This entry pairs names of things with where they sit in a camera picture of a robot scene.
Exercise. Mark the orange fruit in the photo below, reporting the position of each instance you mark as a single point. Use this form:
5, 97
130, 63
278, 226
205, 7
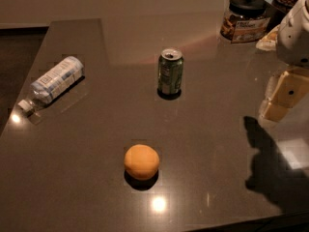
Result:
141, 162

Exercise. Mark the clear plastic water bottle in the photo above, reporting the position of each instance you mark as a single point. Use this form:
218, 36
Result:
47, 88

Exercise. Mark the yellow snack packet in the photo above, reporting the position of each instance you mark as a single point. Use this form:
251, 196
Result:
268, 42

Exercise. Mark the green soda can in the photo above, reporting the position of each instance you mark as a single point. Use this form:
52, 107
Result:
170, 73

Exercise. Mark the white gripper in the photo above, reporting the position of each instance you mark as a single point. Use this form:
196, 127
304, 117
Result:
294, 43

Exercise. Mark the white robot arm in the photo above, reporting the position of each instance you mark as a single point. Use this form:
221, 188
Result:
290, 40

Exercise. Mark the glass jar with black lid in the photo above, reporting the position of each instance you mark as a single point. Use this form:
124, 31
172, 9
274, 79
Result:
244, 21

